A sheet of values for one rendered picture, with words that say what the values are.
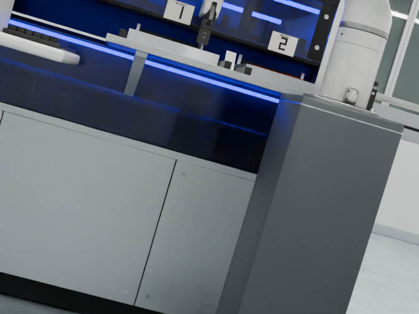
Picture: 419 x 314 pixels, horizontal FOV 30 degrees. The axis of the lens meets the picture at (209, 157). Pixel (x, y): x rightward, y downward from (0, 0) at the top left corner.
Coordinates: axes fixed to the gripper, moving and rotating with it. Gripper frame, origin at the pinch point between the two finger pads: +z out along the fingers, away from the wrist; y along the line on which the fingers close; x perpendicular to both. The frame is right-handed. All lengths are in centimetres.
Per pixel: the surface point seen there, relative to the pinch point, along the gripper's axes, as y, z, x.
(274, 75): 6.0, 5.0, 21.8
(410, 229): -481, 84, 279
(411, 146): -481, 8, 255
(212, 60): 6.0, 5.9, 3.7
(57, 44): 34, 14, -36
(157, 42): 6.0, 5.6, -12.2
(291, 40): -20.0, -8.1, 28.6
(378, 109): -31, 4, 66
